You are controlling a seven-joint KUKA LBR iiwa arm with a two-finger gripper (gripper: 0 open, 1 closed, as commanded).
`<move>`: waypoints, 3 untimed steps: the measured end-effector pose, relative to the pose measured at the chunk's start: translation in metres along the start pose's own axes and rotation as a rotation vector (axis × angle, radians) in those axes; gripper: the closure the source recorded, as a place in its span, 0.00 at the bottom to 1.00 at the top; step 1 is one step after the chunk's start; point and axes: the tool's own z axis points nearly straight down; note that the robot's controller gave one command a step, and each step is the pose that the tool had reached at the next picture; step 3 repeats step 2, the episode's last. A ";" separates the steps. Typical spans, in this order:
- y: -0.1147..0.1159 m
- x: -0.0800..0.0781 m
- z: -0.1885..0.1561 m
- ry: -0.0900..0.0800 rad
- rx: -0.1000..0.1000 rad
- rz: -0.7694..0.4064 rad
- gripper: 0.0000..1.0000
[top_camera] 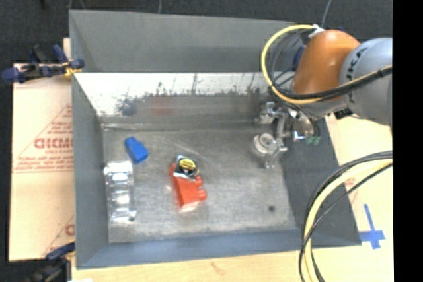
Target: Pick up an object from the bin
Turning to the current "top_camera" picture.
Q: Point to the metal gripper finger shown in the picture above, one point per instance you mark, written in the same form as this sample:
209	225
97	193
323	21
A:
266	143
266	115

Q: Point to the grey metal bin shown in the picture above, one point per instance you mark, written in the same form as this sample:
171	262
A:
231	195

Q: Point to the yellow and black tape measure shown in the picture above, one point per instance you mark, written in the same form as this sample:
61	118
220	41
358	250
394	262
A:
186	165

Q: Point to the red-orange plastic toy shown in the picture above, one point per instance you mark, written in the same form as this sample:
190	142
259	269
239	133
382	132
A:
188	193

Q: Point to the blue plastic block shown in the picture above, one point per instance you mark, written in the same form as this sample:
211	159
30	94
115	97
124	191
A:
136	150

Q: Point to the clear plastic box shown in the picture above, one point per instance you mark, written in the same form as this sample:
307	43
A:
119	190

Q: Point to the black cylinder on white bracket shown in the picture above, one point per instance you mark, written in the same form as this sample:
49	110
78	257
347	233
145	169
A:
342	113

